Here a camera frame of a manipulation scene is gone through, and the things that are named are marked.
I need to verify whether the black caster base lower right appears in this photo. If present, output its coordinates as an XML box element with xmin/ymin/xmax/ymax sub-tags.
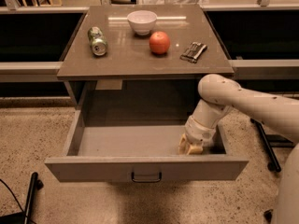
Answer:
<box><xmin>263</xmin><ymin>209</ymin><xmax>273</xmax><ymax>222</ymax></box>

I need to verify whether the grey drawer cabinet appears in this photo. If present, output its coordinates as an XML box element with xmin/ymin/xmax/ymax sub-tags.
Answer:
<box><xmin>56</xmin><ymin>4</ymin><xmax>235</xmax><ymax>128</ymax></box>

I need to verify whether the dark snack packet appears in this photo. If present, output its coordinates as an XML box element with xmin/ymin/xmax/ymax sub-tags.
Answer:
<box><xmin>180</xmin><ymin>42</ymin><xmax>207</xmax><ymax>63</ymax></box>

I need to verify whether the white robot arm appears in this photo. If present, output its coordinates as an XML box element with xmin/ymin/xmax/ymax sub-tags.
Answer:
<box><xmin>178</xmin><ymin>74</ymin><xmax>299</xmax><ymax>224</ymax></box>

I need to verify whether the white bowl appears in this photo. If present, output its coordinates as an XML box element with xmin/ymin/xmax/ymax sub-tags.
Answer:
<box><xmin>127</xmin><ymin>10</ymin><xmax>157</xmax><ymax>35</ymax></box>

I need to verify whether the black chair leg left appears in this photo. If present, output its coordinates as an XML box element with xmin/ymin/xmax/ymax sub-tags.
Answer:
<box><xmin>0</xmin><ymin>172</ymin><xmax>44</xmax><ymax>224</ymax></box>

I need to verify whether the grey top drawer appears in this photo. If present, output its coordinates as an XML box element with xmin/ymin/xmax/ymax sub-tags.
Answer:
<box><xmin>45</xmin><ymin>110</ymin><xmax>248</xmax><ymax>183</ymax></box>

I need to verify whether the red apple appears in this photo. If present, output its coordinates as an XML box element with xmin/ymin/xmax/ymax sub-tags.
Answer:
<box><xmin>149</xmin><ymin>31</ymin><xmax>170</xmax><ymax>55</ymax></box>

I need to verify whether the black chair leg right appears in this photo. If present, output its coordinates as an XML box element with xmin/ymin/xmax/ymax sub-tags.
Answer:
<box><xmin>250</xmin><ymin>119</ymin><xmax>294</xmax><ymax>173</ymax></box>

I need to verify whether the green soda can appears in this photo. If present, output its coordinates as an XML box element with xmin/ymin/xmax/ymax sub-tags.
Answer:
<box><xmin>88</xmin><ymin>26</ymin><xmax>107</xmax><ymax>56</ymax></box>

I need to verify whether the black chair leg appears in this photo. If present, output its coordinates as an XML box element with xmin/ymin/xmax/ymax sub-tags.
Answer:
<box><xmin>0</xmin><ymin>172</ymin><xmax>44</xmax><ymax>224</ymax></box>
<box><xmin>250</xmin><ymin>119</ymin><xmax>294</xmax><ymax>173</ymax></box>

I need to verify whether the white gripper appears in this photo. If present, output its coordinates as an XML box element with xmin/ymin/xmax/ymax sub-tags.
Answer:
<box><xmin>178</xmin><ymin>116</ymin><xmax>216</xmax><ymax>155</ymax></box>

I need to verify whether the black cable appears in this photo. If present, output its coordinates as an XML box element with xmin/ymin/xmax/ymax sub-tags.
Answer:
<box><xmin>0</xmin><ymin>178</ymin><xmax>25</xmax><ymax>215</ymax></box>

